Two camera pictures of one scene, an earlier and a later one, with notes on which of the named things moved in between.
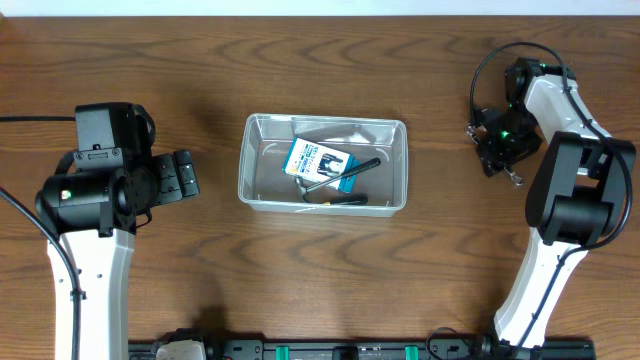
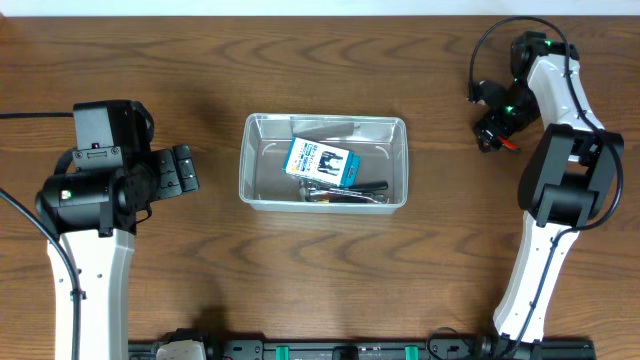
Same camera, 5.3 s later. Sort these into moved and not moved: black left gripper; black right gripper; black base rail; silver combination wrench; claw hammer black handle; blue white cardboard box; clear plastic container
Moved: claw hammer black handle; silver combination wrench; black right gripper
Not moved: blue white cardboard box; black left gripper; clear plastic container; black base rail
